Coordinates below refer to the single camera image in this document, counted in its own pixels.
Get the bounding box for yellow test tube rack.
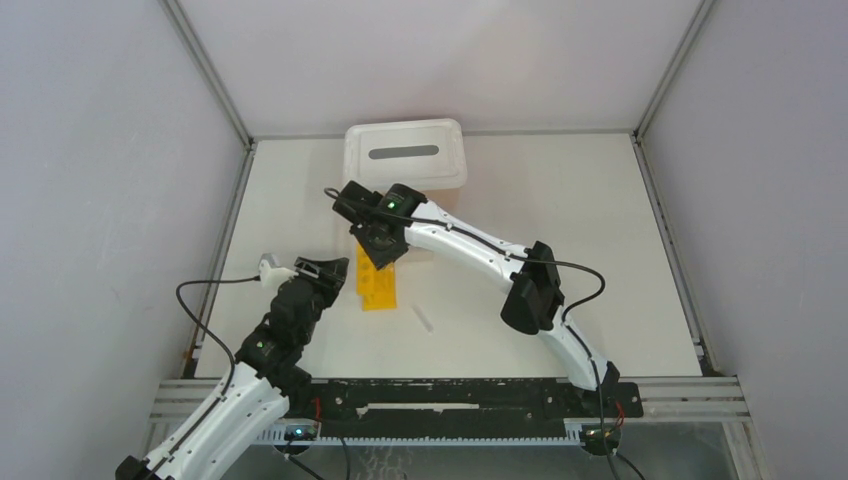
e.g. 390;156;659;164
355;245;397;311

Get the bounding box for clear tube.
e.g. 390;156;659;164
411;304;435;334

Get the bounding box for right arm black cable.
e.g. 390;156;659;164
323;187;607;425

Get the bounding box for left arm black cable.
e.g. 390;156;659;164
132;276;263;480

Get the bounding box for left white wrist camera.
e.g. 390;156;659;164
258;253;297;290

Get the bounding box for pink plastic storage bin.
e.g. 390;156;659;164
424;189;461;211

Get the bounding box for translucent white bin lid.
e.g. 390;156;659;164
342;118;468;191

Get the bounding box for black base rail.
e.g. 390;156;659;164
282;378;645;442

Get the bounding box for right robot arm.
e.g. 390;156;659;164
324;181;620;416

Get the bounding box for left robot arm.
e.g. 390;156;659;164
115;257;350;479

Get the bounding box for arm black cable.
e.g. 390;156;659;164
323;187;607;425
132;276;263;480

